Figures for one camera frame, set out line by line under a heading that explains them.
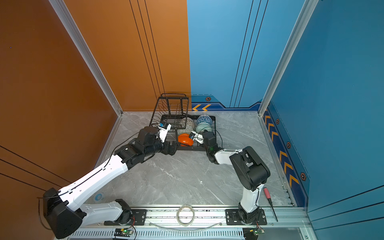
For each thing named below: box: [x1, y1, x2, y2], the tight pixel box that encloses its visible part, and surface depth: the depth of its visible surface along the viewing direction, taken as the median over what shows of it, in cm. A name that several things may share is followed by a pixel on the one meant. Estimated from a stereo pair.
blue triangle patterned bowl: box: [196, 114, 213, 125], surface depth 111 cm
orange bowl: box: [178, 133, 194, 147], surface depth 98 cm
